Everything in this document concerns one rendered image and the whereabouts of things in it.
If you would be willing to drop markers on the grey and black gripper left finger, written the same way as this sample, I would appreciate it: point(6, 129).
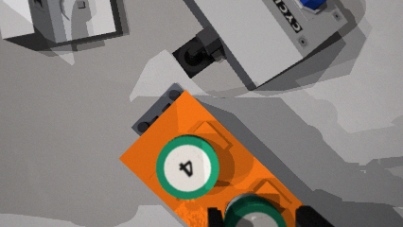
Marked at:
point(214, 217)

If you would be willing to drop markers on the black mounting bracket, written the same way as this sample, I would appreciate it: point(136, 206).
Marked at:
point(156, 108)

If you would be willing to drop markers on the grey key housing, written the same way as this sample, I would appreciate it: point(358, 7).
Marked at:
point(259, 38)

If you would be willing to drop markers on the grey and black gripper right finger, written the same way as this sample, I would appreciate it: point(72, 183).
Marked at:
point(306, 216)

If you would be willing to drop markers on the orange tube rack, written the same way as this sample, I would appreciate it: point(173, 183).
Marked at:
point(239, 171)

